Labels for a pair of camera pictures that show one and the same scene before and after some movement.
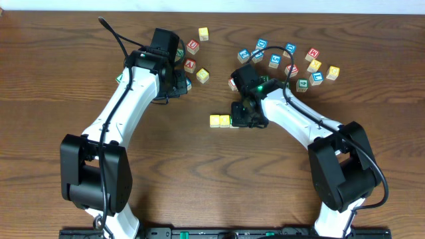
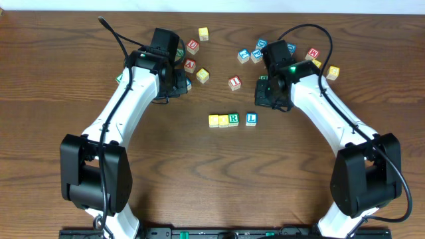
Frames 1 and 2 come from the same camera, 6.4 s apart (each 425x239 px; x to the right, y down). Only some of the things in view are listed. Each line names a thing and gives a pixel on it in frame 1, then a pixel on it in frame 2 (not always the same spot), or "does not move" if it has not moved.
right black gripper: [241, 115] to [263, 93]
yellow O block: [224, 121] does not move
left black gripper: [180, 83] does not move
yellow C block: [214, 121] does not move
